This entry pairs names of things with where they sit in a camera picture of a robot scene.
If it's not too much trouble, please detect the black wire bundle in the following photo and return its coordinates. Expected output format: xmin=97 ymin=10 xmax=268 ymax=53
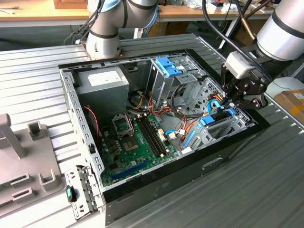
xmin=171 ymin=83 xmax=193 ymax=118

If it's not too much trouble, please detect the metal socket cover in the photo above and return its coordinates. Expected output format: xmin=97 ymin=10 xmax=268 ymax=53
xmin=111 ymin=114 xmax=135 ymax=139

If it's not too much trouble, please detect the grey metal drive cage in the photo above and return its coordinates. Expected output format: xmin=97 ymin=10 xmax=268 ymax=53
xmin=146 ymin=54 xmax=207 ymax=110

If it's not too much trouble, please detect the yellow wire bundle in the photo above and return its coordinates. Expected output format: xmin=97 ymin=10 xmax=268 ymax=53
xmin=130 ymin=94 xmax=145 ymax=111

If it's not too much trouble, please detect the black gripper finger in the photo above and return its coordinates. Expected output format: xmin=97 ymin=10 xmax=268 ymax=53
xmin=220 ymin=62 xmax=241 ymax=107
xmin=229 ymin=92 xmax=270 ymax=110

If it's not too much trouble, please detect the grey metal card bracket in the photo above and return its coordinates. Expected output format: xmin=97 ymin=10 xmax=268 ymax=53
xmin=64 ymin=164 xmax=106 ymax=220

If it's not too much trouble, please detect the blue data wire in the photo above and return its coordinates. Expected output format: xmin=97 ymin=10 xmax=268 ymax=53
xmin=207 ymin=98 xmax=230 ymax=117

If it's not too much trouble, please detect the grey parts rack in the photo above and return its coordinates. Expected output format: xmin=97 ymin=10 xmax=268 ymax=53
xmin=0 ymin=113 xmax=66 ymax=218

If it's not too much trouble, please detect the red orange wire bundle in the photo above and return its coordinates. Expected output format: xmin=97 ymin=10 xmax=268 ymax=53
xmin=147 ymin=91 xmax=173 ymax=118

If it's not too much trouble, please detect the small cardboard box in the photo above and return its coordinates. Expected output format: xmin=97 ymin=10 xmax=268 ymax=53
xmin=155 ymin=21 xmax=190 ymax=36

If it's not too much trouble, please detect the blue expansion slot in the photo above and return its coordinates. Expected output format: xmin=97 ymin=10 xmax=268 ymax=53
xmin=111 ymin=159 xmax=150 ymax=181

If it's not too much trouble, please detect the grey power supply unit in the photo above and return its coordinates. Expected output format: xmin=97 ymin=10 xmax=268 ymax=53
xmin=73 ymin=66 xmax=131 ymax=124

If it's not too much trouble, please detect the hard disk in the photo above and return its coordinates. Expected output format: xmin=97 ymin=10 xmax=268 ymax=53
xmin=181 ymin=108 xmax=236 ymax=150

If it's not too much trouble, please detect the thick black wrist cable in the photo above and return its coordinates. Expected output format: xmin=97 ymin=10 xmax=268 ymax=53
xmin=201 ymin=0 xmax=273 ymax=83

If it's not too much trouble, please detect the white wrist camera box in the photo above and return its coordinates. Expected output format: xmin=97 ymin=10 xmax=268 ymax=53
xmin=224 ymin=51 xmax=258 ymax=80

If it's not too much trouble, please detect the small white box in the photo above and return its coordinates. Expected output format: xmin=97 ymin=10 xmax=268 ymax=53
xmin=208 ymin=2 xmax=224 ymax=13

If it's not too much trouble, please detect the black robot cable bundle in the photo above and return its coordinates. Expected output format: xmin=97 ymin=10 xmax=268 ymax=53
xmin=64 ymin=0 xmax=105 ymax=46

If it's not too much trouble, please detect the blue plastic drive latch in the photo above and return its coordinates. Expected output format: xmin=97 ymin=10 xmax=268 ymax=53
xmin=155 ymin=57 xmax=175 ymax=71
xmin=167 ymin=65 xmax=184 ymax=78

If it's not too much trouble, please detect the blue wire with white plug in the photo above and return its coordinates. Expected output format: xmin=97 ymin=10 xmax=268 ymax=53
xmin=164 ymin=128 xmax=179 ymax=141

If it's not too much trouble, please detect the orange red power wire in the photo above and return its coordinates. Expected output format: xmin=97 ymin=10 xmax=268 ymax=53
xmin=179 ymin=93 xmax=226 ymax=142

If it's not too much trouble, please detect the black open PC case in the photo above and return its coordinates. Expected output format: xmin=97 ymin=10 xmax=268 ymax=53
xmin=57 ymin=47 xmax=271 ymax=226

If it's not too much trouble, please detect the cardboard box with label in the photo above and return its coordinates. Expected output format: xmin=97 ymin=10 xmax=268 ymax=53
xmin=274 ymin=89 xmax=304 ymax=122

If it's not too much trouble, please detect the grey metal disk bay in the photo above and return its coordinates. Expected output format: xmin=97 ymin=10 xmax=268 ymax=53
xmin=182 ymin=105 xmax=257 ymax=154

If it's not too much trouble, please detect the red twisted fan wire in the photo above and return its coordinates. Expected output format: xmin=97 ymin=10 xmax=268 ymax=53
xmin=83 ymin=105 xmax=101 ymax=140

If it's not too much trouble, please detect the wooden desk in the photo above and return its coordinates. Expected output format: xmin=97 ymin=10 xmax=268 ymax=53
xmin=0 ymin=0 xmax=90 ymax=28
xmin=158 ymin=3 xmax=276 ymax=23

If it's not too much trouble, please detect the CPU socket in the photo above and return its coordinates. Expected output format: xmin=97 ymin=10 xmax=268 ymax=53
xmin=122 ymin=136 xmax=140 ymax=153

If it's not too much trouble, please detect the black RAM slot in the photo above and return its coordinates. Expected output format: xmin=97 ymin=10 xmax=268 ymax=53
xmin=146 ymin=115 xmax=168 ymax=154
xmin=141 ymin=117 xmax=163 ymax=156
xmin=143 ymin=116 xmax=165 ymax=155
xmin=139 ymin=118 xmax=161 ymax=158

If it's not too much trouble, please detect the green motherboard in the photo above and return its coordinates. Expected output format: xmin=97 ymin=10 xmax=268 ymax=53
xmin=99 ymin=112 xmax=180 ymax=186

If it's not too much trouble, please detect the black latch with teal tab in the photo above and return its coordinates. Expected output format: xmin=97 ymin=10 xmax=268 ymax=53
xmin=65 ymin=185 xmax=78 ymax=203

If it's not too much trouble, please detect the white side table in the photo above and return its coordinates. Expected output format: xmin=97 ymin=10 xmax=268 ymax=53
xmin=266 ymin=76 xmax=304 ymax=100

